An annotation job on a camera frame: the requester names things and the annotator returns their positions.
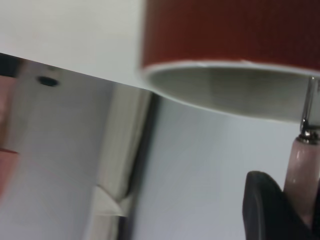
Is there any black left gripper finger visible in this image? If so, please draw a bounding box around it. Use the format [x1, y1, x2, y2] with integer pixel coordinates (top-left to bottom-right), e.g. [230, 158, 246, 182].
[241, 170, 320, 240]

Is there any pink handled metal spoon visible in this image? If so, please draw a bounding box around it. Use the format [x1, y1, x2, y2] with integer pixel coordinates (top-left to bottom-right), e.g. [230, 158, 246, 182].
[284, 76, 320, 228]

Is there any red ceramic mug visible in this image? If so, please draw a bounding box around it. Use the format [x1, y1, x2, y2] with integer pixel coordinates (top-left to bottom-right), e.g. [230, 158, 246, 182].
[136, 0, 320, 126]

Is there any silver metal frame post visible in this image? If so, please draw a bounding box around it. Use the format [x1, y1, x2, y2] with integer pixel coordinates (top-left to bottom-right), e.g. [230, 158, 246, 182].
[89, 84, 161, 240]

